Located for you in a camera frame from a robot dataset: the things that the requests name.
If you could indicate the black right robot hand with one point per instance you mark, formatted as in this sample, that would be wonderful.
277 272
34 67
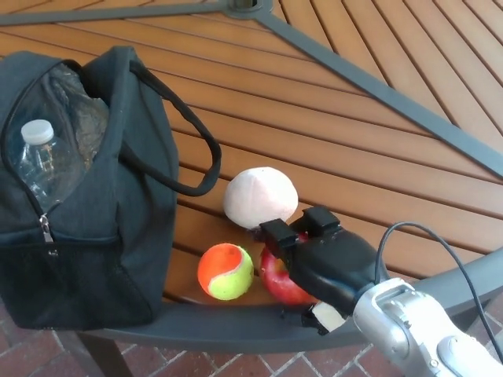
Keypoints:
338 263

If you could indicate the red apple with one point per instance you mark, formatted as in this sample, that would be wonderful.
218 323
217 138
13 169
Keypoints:
281 284

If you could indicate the clear plastic water bottle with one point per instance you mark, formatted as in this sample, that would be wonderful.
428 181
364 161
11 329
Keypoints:
43 165

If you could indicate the white round soft toy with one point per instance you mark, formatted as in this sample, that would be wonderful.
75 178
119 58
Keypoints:
259 196

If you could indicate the orange and yellow tennis ball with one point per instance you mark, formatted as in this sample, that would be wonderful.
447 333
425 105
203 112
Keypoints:
226 273

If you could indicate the dark grey insulated lunch bag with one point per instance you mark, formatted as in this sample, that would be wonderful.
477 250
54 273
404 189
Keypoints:
129 220

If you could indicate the dark metal table leg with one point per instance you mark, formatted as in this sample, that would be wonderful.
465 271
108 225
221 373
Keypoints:
106 361

